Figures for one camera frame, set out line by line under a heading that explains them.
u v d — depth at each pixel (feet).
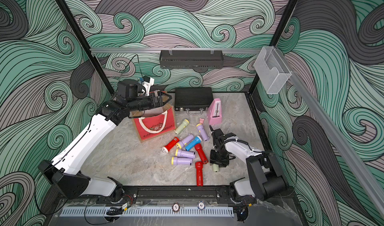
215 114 3.19
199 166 2.61
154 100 1.94
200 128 3.15
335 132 1.70
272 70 2.57
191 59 3.37
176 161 2.67
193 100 3.59
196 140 2.94
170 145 2.94
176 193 2.45
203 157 2.75
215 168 2.63
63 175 1.23
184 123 3.22
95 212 2.29
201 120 3.32
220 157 2.36
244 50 3.14
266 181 1.37
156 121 2.63
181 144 2.92
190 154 2.75
